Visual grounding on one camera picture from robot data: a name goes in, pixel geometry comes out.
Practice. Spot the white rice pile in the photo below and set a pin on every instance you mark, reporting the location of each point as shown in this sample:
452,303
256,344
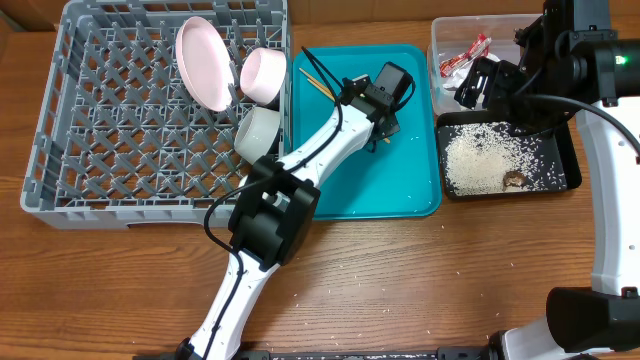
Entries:
475,157

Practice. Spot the black rectangular tray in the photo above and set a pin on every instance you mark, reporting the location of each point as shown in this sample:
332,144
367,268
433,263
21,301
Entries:
561,134

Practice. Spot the pink bowl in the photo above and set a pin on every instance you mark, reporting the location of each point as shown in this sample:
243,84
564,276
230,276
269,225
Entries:
263,74

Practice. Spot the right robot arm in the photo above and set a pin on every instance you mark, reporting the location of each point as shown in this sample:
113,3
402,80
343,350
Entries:
576,67

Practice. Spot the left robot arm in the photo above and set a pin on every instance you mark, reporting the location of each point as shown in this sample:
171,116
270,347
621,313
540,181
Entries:
278,200

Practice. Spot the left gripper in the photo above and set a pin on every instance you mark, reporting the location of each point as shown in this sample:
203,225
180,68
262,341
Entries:
397,125

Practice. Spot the large pink plate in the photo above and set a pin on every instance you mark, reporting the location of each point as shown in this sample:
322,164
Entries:
204,64

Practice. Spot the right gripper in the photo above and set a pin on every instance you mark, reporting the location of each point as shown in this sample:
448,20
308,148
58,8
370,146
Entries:
476,82

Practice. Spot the red snack wrapper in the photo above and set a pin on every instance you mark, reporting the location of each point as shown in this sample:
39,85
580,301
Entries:
479,48

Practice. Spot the teal plastic serving tray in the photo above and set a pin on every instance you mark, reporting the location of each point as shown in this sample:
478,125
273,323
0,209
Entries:
401,178

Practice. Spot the brown food scrap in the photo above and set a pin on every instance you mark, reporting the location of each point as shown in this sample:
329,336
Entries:
513,180

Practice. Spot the short-looking wooden chopstick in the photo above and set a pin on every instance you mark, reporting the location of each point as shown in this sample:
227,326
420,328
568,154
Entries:
307,75

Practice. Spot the long wooden chopstick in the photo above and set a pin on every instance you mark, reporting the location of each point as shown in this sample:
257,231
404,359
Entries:
321,88

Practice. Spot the grey plastic dish rack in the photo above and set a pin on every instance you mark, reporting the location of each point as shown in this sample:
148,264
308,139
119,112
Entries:
120,141

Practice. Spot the white napkin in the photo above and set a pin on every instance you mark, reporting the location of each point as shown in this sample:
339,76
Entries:
456,77

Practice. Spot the grey bowl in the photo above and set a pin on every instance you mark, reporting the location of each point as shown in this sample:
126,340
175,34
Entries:
257,134

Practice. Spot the clear plastic storage bin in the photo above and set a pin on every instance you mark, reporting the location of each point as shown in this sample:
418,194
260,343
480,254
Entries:
451,36

